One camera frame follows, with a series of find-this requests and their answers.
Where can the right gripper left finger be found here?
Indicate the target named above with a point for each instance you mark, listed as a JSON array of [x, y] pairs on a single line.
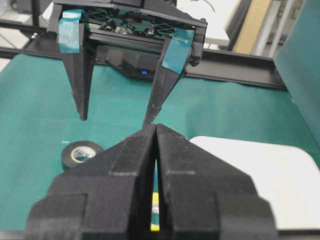
[[108, 197]]

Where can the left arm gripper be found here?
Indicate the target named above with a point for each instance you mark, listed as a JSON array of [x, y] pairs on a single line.
[[144, 21]]

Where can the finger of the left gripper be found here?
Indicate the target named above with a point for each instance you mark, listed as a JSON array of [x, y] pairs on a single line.
[[78, 58]]

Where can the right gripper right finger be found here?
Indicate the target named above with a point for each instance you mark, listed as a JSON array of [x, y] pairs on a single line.
[[202, 197]]

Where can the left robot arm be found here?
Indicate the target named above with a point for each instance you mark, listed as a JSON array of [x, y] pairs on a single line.
[[132, 62]]

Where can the black tape roll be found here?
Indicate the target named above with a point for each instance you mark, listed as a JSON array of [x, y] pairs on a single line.
[[79, 152]]

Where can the white case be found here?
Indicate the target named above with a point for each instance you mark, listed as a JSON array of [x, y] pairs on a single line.
[[286, 176]]

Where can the green table cloth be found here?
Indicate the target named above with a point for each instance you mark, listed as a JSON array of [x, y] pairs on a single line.
[[38, 119]]

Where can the black table rail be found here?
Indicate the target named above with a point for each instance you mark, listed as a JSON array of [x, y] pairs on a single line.
[[215, 65]]

